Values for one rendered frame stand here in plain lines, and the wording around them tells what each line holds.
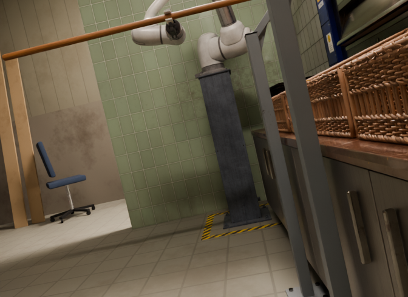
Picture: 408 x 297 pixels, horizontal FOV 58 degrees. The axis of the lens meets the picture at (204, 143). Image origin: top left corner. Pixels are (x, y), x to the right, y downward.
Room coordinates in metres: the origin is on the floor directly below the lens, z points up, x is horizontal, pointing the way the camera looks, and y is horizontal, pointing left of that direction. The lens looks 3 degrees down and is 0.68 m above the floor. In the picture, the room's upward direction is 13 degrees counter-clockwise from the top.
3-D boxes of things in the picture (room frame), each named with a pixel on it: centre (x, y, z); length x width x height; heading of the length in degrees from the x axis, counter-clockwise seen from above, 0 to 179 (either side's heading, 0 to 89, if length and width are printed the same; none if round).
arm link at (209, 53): (2.49, -0.18, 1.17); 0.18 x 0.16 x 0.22; 65
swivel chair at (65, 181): (4.22, 1.66, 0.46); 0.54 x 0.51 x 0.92; 97
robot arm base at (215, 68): (2.50, -0.15, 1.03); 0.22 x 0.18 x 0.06; 84
